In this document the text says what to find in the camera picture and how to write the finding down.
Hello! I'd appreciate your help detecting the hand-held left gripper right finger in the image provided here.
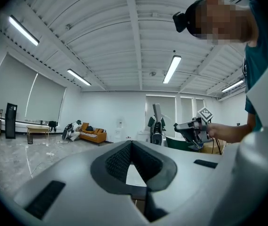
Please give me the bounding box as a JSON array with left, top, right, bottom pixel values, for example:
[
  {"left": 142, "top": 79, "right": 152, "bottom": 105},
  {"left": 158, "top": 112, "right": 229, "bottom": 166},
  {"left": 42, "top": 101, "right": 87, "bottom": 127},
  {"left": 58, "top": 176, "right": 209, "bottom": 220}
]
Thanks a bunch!
[{"left": 131, "top": 140, "right": 240, "bottom": 226}]

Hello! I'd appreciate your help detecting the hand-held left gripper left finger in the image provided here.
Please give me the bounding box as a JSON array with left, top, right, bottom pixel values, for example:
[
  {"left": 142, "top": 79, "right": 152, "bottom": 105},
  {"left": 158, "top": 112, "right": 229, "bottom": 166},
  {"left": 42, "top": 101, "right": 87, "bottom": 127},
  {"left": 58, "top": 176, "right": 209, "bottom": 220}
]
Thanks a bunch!
[{"left": 13, "top": 140, "right": 147, "bottom": 226}]

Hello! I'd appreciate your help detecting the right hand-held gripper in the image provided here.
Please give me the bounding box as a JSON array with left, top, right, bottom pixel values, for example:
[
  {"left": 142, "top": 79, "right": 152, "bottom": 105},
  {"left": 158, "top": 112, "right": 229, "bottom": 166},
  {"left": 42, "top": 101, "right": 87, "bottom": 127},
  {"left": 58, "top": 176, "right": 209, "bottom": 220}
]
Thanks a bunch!
[{"left": 173, "top": 106, "right": 214, "bottom": 151}]

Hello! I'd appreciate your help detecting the person's right forearm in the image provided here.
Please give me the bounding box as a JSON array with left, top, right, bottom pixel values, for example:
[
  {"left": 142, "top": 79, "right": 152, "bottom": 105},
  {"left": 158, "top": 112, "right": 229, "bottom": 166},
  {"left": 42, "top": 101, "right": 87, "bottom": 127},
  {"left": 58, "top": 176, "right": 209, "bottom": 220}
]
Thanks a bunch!
[{"left": 208, "top": 122, "right": 254, "bottom": 144}]

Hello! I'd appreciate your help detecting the dark green bin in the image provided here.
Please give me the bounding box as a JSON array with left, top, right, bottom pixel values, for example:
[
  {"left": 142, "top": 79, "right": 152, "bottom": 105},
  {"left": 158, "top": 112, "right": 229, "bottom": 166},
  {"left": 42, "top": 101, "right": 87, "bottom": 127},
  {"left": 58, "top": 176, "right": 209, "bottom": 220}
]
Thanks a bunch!
[{"left": 166, "top": 136, "right": 189, "bottom": 151}]

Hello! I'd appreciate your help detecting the grey roller blind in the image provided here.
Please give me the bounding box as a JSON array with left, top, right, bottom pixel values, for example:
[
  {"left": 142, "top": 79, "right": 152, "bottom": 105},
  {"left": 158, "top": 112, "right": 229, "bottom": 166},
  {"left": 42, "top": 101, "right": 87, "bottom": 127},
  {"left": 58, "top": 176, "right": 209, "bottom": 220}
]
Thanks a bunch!
[
  {"left": 195, "top": 98, "right": 205, "bottom": 112},
  {"left": 25, "top": 72, "right": 67, "bottom": 125},
  {"left": 145, "top": 95, "right": 177, "bottom": 138},
  {"left": 180, "top": 97, "right": 194, "bottom": 124},
  {"left": 0, "top": 53, "right": 39, "bottom": 124}
]

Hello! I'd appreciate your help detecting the cardboard box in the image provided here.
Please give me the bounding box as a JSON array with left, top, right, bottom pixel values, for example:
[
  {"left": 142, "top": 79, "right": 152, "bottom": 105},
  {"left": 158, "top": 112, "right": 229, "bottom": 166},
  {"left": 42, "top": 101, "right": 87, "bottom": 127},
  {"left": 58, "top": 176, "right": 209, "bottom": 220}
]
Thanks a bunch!
[{"left": 201, "top": 140, "right": 227, "bottom": 155}]

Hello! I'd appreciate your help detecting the orange sofa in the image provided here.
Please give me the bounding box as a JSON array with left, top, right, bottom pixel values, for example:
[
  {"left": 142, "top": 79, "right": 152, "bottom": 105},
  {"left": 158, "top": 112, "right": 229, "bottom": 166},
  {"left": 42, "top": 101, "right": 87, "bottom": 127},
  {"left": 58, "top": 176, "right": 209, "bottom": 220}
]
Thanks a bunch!
[{"left": 79, "top": 122, "right": 108, "bottom": 146}]

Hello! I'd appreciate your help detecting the ceiling light strip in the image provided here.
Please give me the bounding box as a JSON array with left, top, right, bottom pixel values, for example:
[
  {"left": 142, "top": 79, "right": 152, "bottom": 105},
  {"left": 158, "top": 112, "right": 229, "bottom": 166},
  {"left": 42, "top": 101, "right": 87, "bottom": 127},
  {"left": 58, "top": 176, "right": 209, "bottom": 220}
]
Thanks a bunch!
[
  {"left": 221, "top": 78, "right": 245, "bottom": 93},
  {"left": 8, "top": 15, "right": 40, "bottom": 47},
  {"left": 66, "top": 68, "right": 92, "bottom": 87},
  {"left": 162, "top": 55, "right": 182, "bottom": 84}
]

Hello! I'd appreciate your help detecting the wooden bench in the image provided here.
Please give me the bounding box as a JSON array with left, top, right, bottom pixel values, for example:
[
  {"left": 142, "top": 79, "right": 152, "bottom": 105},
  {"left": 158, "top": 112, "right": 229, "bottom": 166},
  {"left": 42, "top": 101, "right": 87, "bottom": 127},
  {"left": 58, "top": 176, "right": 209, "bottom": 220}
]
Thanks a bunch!
[{"left": 26, "top": 124, "right": 51, "bottom": 139}]

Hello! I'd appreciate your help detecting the white water dispenser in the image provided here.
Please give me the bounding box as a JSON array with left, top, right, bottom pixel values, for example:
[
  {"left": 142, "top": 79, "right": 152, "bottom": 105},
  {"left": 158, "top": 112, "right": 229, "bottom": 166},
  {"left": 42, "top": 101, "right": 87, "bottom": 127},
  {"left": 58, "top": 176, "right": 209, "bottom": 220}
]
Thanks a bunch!
[{"left": 114, "top": 118, "right": 126, "bottom": 142}]

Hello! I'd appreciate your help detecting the black tower appliance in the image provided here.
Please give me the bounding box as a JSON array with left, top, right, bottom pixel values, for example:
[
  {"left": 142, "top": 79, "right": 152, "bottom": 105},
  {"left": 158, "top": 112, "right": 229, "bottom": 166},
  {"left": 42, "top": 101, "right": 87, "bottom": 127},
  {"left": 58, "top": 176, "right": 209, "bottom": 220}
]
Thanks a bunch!
[{"left": 5, "top": 102, "right": 18, "bottom": 139}]

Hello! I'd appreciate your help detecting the person's head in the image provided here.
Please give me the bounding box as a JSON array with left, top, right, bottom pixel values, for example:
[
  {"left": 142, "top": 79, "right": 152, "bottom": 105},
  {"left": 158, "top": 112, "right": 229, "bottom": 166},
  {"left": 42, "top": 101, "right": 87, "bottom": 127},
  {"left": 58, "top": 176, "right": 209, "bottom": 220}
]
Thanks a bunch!
[{"left": 185, "top": 0, "right": 260, "bottom": 47}]

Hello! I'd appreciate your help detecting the person's teal shirt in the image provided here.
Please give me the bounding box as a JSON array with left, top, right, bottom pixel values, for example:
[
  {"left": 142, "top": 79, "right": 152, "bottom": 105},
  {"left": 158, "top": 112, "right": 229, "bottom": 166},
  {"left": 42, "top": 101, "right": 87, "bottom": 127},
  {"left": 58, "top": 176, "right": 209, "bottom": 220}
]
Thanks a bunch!
[{"left": 242, "top": 0, "right": 268, "bottom": 133}]

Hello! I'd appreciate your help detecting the black head-worn camera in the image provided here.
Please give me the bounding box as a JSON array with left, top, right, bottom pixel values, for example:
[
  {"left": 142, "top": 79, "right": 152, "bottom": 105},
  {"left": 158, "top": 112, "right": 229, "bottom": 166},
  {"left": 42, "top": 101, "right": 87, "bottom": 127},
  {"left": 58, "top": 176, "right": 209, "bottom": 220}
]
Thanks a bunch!
[{"left": 172, "top": 11, "right": 193, "bottom": 33}]

